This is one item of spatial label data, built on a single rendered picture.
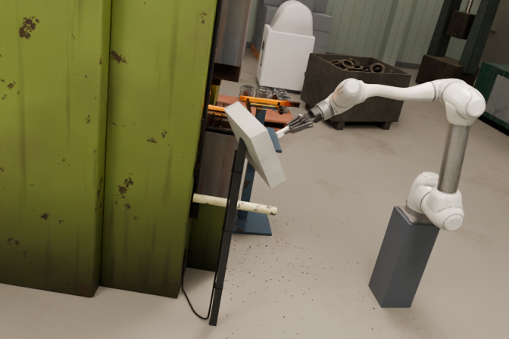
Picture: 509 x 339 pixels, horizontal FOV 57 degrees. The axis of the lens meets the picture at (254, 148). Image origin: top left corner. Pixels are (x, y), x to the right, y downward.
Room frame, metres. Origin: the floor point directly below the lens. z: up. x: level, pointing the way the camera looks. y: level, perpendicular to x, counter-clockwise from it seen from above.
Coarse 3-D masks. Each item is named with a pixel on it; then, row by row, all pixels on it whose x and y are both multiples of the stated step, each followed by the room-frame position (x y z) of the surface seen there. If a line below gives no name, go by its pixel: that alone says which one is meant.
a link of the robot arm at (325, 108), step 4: (324, 100) 2.22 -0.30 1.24; (316, 104) 2.21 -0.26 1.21; (320, 104) 2.19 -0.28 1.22; (324, 104) 2.18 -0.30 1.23; (328, 104) 2.18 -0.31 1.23; (320, 108) 2.17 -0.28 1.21; (324, 108) 2.17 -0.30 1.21; (328, 108) 2.17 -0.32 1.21; (332, 108) 2.18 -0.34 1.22; (320, 112) 2.17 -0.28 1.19; (324, 112) 2.16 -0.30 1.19; (328, 112) 2.17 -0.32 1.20; (332, 112) 2.18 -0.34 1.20; (324, 116) 2.16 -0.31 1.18; (328, 116) 2.17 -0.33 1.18; (332, 116) 2.19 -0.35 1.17
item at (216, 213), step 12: (204, 204) 2.35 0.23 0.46; (204, 216) 2.34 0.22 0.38; (216, 216) 2.35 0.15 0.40; (192, 228) 2.34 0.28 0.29; (204, 228) 2.35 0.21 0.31; (216, 228) 2.35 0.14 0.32; (192, 240) 2.34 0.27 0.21; (204, 240) 2.35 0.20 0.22; (216, 240) 2.35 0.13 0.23; (192, 252) 2.34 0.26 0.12; (204, 252) 2.35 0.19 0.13; (216, 252) 2.35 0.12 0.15; (192, 264) 2.34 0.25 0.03; (204, 264) 2.35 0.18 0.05; (216, 264) 2.35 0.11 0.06
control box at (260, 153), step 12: (228, 108) 2.04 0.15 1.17; (240, 108) 2.01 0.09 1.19; (240, 120) 1.90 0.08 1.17; (252, 120) 1.87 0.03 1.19; (240, 132) 1.90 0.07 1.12; (252, 132) 1.78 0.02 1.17; (264, 132) 1.77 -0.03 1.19; (252, 144) 1.75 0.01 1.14; (264, 144) 1.78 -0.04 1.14; (252, 156) 1.87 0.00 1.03; (264, 156) 1.78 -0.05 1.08; (276, 156) 1.81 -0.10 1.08; (264, 168) 1.79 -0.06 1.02; (276, 168) 1.81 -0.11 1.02; (264, 180) 1.86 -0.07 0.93; (276, 180) 1.82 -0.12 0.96
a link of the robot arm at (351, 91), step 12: (348, 84) 2.05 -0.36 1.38; (360, 84) 2.06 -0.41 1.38; (372, 84) 2.15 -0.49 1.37; (432, 84) 2.32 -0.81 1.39; (336, 96) 2.10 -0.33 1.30; (348, 96) 2.04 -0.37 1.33; (360, 96) 2.07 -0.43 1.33; (372, 96) 2.13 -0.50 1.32; (384, 96) 2.17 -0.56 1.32; (396, 96) 2.22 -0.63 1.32; (408, 96) 2.28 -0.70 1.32; (420, 96) 2.29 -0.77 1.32; (432, 96) 2.29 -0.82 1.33
